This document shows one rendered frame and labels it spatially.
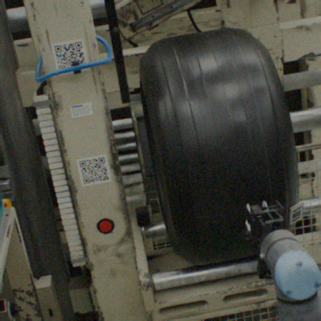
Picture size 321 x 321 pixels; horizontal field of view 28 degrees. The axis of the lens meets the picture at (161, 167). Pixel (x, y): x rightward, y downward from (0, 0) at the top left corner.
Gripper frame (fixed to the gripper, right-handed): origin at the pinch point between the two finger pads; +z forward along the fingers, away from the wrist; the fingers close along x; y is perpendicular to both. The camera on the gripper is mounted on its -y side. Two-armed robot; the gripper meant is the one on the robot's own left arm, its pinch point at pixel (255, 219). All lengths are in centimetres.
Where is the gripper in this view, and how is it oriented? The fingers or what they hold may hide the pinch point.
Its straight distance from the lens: 145.2
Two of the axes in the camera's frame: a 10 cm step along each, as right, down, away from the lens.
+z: -0.9, -2.8, 9.6
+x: -9.8, 1.8, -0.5
